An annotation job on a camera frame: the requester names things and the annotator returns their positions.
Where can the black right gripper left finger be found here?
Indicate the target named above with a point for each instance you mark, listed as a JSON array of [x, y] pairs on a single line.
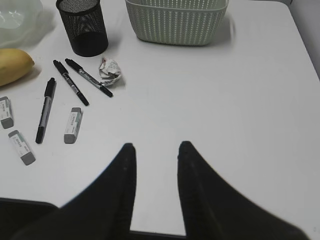
[[103, 211]]

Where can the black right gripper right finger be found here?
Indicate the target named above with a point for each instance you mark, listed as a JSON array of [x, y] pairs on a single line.
[[213, 210]]

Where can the grey white eraser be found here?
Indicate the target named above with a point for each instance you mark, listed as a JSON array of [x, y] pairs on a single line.
[[22, 148], [73, 125], [6, 116]]

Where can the grey white eraser front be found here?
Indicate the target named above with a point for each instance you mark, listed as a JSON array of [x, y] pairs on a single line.
[[22, 148]]

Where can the black marker pen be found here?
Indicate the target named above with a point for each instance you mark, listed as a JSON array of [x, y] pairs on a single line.
[[46, 109], [65, 74], [79, 69]]

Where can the waste paper ball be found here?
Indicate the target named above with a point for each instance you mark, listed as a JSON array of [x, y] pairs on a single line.
[[109, 71]]

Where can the yellow mango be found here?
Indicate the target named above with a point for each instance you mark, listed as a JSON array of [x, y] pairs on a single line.
[[14, 64]]

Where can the black mesh pen holder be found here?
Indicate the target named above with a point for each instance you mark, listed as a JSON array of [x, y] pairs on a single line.
[[84, 25]]

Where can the green plastic woven basket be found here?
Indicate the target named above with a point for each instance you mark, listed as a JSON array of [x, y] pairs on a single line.
[[176, 22]]

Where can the translucent wavy glass plate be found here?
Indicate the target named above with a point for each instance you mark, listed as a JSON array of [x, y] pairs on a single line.
[[24, 23]]

